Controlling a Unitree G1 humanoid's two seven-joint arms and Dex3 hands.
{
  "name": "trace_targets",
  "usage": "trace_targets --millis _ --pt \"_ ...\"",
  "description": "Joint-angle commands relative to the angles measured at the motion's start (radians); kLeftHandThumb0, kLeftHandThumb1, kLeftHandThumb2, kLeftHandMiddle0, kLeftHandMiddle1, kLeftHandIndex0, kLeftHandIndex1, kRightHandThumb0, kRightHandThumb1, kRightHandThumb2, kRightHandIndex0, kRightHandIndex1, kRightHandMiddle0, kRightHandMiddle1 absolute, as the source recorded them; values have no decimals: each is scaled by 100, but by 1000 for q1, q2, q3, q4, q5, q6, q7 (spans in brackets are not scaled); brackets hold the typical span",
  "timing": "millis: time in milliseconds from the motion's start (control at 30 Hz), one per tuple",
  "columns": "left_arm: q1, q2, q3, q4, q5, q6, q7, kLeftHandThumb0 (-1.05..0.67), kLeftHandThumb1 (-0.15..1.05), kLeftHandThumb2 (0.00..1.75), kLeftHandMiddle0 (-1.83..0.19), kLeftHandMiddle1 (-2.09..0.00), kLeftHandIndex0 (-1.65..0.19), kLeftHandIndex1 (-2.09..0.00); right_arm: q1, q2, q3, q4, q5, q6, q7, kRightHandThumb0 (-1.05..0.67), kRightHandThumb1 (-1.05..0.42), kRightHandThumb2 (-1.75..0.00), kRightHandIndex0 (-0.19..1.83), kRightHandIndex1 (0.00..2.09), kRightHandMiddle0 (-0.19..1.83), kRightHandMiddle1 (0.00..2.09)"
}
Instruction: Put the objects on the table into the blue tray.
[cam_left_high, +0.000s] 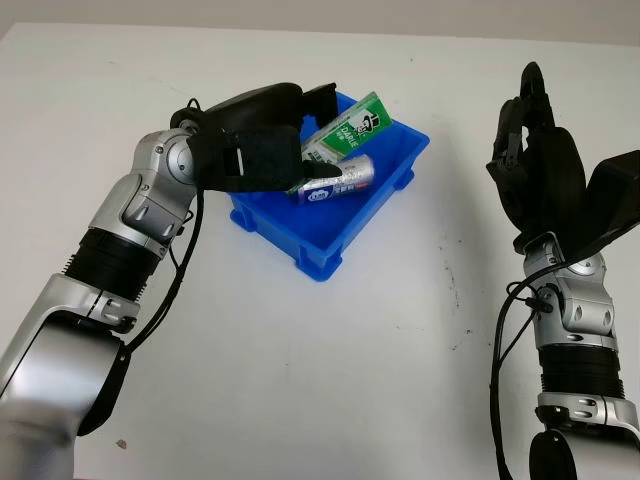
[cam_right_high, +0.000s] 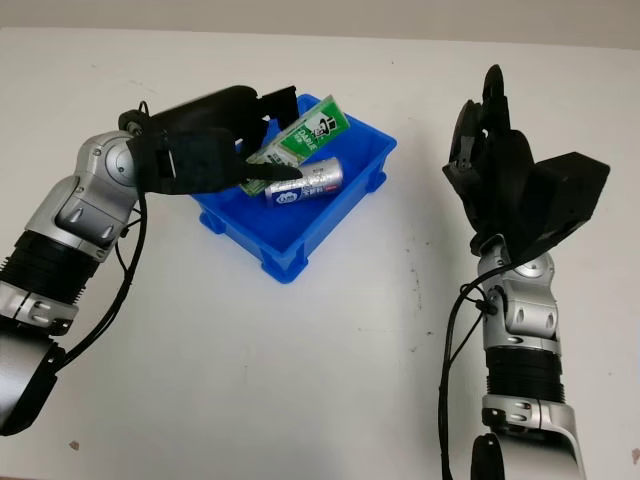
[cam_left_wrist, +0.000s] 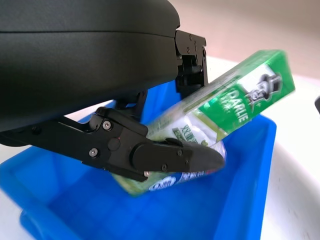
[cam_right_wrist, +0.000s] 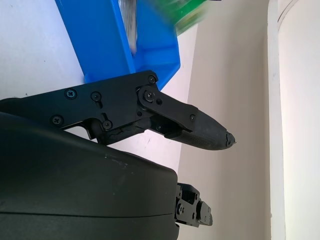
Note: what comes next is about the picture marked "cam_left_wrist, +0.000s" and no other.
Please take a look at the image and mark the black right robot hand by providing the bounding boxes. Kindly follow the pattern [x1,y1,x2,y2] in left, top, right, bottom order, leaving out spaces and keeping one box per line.
[313,94,320,116]

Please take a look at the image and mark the green toothpaste box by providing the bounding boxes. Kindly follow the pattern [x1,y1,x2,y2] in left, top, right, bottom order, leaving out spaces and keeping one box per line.
[109,49,297,198]

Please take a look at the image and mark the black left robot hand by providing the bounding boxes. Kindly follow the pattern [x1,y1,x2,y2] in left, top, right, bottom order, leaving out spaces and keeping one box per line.
[0,0,226,182]

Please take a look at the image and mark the blue plastic tray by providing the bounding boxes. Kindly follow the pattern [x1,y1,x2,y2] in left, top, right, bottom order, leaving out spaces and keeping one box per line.
[0,79,278,240]

